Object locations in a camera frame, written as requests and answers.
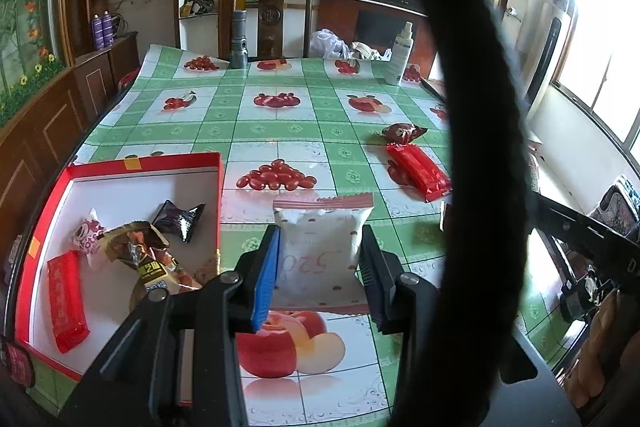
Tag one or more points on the white standing air conditioner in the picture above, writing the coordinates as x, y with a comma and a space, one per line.
552, 52

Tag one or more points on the dark tool on shelf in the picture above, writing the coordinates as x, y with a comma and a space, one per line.
200, 1

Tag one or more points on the long red snack packet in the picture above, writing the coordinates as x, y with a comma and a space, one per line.
67, 307

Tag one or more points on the window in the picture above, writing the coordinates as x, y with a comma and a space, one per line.
610, 57

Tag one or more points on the dark glossy snack packet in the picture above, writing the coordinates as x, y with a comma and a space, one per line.
177, 221

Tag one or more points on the white spray bottle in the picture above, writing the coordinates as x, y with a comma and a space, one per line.
398, 57

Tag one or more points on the wooden television cabinet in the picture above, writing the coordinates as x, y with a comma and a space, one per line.
340, 14

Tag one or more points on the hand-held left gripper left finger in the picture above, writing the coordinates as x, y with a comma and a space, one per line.
265, 277

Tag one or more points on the dark red snack packet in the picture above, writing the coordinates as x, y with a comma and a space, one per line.
402, 133

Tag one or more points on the printed plastic bag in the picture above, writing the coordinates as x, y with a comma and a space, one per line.
367, 52

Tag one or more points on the flower wall mural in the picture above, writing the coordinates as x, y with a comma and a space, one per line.
25, 32

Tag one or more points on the low wooden cabinet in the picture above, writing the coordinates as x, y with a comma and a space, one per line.
100, 77

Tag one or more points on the white plastic bag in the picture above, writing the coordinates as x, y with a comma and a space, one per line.
327, 43

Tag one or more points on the red gift box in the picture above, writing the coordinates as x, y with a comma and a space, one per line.
125, 192

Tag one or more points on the red and white bag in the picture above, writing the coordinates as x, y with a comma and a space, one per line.
127, 79

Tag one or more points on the brown gold snack packet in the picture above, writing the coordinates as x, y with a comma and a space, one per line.
135, 247

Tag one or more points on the dark wooden chair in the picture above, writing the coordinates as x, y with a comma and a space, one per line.
272, 14

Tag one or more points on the person's right hand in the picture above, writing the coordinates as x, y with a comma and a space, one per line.
600, 357

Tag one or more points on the bright red snack packet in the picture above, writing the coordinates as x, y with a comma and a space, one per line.
420, 167

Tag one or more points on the white dotted snack packet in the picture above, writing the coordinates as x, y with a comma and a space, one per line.
320, 257

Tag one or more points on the pink snack packet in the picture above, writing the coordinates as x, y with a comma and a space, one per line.
87, 237

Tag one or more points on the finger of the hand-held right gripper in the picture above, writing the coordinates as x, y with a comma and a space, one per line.
590, 237

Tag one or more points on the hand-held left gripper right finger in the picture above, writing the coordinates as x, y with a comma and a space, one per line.
372, 277

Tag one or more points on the red printed tag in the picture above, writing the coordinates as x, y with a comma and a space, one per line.
17, 364

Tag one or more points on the green fruit-print tablecloth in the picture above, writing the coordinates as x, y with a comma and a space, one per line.
310, 132

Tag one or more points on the patterned cushion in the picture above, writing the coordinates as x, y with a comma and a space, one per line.
620, 202

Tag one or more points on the grey flashlight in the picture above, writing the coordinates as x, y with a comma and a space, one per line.
238, 39

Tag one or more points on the purple spray can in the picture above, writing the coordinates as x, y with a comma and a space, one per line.
107, 28
96, 31

